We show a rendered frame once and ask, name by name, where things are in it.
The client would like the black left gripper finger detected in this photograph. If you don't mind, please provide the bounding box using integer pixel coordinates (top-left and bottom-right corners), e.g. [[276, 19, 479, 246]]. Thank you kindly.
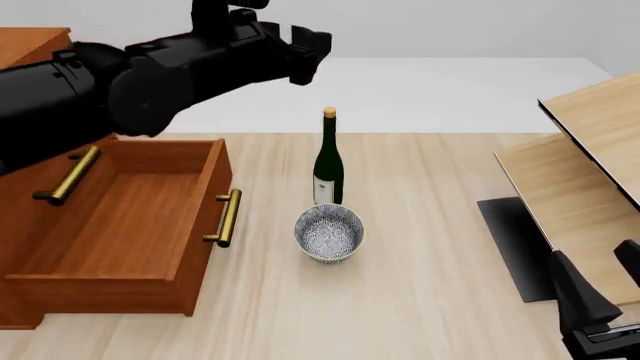
[[291, 24, 334, 58], [288, 51, 322, 87]]

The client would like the pale wooden rack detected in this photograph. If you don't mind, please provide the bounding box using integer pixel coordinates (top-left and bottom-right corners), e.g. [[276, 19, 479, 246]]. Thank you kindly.
[[492, 72, 640, 307]]

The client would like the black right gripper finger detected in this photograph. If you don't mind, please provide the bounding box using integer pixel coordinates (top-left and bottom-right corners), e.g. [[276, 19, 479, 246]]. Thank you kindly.
[[547, 249, 624, 334], [613, 238, 640, 288]]

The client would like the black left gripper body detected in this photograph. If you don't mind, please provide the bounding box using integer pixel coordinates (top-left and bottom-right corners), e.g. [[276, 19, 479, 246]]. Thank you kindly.
[[253, 20, 301, 82]]

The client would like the closed wooden drawer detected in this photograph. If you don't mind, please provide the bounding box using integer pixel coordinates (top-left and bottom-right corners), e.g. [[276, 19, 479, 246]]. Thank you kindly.
[[0, 135, 121, 279]]

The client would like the brass handle of open drawer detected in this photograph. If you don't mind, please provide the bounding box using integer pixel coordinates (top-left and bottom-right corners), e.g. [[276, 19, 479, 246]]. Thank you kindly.
[[202, 188, 244, 249]]

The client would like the open wooden drawer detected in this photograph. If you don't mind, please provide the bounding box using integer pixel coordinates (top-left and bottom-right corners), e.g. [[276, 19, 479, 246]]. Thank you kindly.
[[2, 138, 235, 318]]

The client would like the brass handle of closed drawer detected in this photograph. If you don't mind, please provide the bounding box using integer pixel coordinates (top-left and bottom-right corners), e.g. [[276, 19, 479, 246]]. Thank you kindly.
[[32, 144, 102, 207]]

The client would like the wooden cabinet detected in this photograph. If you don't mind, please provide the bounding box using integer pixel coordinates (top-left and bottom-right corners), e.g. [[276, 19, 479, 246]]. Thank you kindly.
[[0, 26, 236, 331]]

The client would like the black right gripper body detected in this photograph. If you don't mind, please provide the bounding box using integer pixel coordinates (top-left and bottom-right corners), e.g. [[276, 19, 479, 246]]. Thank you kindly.
[[559, 314, 640, 360]]

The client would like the dark green wine bottle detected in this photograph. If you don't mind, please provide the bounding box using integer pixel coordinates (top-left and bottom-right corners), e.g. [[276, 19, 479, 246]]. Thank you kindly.
[[312, 106, 346, 207]]

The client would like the blue white patterned bowl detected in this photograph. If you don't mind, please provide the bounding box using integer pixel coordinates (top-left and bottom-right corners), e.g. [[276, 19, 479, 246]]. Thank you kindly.
[[293, 202, 366, 266]]

